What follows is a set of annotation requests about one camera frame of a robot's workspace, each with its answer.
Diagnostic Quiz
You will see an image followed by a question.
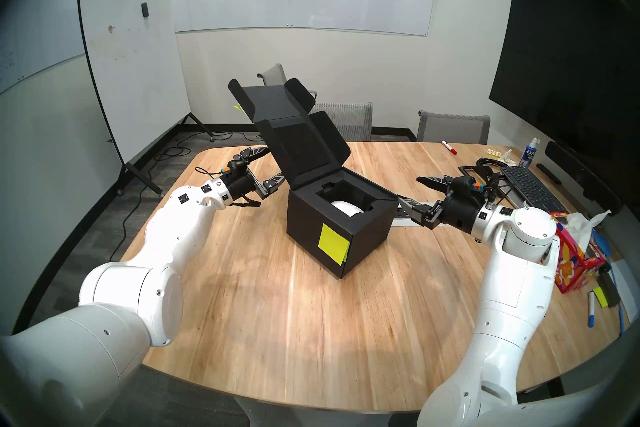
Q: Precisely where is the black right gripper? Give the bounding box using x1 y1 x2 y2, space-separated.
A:
397 176 490 235

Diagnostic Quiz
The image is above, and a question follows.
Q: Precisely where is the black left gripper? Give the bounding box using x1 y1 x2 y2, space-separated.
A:
220 146 286 207

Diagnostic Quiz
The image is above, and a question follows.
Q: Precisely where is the black cardboard box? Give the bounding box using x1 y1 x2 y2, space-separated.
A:
227 77 400 280

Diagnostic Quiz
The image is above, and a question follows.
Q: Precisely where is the white computer mouse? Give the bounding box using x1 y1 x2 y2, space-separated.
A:
330 200 366 217

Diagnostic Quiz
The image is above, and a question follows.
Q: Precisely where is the black foam box insert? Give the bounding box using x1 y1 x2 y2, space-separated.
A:
292 170 398 235

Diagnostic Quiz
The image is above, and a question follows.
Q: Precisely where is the yellow rectangular box sticker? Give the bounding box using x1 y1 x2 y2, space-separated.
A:
318 223 351 266

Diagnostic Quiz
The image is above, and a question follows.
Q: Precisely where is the red floral tissue box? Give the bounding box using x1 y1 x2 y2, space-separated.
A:
547 212 607 294

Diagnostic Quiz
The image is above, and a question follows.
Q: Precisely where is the silver table power outlet panel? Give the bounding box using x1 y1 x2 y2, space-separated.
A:
397 202 443 227

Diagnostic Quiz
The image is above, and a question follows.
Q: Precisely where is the grey fabric chair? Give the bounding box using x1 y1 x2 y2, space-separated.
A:
416 110 491 145

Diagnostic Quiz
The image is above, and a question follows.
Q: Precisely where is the black keyboard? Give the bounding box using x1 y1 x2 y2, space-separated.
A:
497 181 551 219
500 165 568 214

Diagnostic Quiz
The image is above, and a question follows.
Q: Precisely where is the grey office chair with armrests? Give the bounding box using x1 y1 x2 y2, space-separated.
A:
257 63 318 101

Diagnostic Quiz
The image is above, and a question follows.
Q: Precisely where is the grey mesh chair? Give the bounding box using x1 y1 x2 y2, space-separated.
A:
311 102 373 143

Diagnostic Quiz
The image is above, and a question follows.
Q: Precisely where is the whiteboard cleaner spray bottle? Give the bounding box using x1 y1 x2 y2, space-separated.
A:
518 137 541 168

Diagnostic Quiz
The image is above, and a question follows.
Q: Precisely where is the black video bar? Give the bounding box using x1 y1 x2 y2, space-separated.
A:
544 141 624 216

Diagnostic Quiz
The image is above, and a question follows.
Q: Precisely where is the rolling whiteboard on black stand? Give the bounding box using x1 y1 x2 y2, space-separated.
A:
76 0 216 197

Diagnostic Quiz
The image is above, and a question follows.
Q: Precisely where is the large black whiteboard eraser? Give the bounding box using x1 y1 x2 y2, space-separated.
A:
597 271 622 307

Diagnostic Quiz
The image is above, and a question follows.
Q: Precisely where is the white paper sheet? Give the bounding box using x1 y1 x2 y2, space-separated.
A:
610 258 640 324

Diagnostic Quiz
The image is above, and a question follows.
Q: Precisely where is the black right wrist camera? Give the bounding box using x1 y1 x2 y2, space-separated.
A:
452 177 484 195

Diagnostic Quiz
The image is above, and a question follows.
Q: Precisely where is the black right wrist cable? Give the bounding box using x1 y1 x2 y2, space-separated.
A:
482 173 526 207

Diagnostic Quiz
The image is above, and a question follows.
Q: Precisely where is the blue flat tool with handle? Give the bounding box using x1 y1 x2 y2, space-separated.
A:
590 230 626 337

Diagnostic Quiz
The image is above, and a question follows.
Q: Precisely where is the large black wall screen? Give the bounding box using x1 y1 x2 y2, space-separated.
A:
488 0 640 191

